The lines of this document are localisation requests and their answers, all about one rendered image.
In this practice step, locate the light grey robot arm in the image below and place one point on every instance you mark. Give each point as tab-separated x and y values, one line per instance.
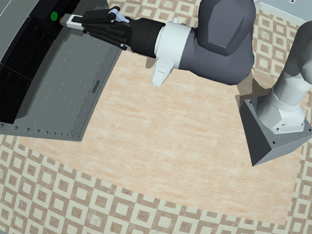
221	49

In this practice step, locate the grey server rack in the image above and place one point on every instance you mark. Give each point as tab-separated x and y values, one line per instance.
51	76

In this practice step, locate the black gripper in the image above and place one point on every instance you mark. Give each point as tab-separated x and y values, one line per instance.
111	26

